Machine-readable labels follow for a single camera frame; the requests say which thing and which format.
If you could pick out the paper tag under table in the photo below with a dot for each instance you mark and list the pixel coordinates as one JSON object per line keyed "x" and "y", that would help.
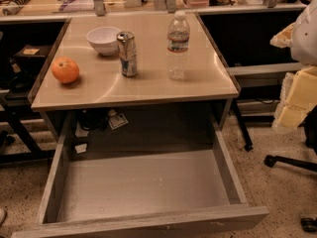
{"x": 117, "y": 121}

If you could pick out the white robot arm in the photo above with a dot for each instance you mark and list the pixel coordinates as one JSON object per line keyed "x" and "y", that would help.
{"x": 304, "y": 40}

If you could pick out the orange fruit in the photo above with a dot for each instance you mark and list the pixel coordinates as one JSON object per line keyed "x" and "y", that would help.
{"x": 65, "y": 70}

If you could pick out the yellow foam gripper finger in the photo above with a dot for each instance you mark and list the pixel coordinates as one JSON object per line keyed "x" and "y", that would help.
{"x": 298, "y": 96}
{"x": 283, "y": 38}

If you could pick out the black box with label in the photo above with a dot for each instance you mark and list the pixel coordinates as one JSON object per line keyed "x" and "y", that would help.
{"x": 32, "y": 58}

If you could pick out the white bowl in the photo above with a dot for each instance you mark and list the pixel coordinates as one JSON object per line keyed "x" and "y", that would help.
{"x": 104, "y": 40}

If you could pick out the black office chair base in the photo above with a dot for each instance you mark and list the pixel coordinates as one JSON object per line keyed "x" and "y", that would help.
{"x": 310, "y": 129}

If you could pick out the silver energy drink can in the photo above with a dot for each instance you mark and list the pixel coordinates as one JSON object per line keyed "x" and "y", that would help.
{"x": 127, "y": 53}

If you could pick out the clear plastic water bottle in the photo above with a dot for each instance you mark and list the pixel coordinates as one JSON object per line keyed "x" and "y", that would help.
{"x": 177, "y": 44}

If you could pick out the black coiled spring tool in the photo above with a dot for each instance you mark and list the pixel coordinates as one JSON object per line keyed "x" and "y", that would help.
{"x": 14, "y": 7}

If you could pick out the open grey wooden drawer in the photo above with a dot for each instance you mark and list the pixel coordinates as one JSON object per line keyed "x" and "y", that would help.
{"x": 161, "y": 176}

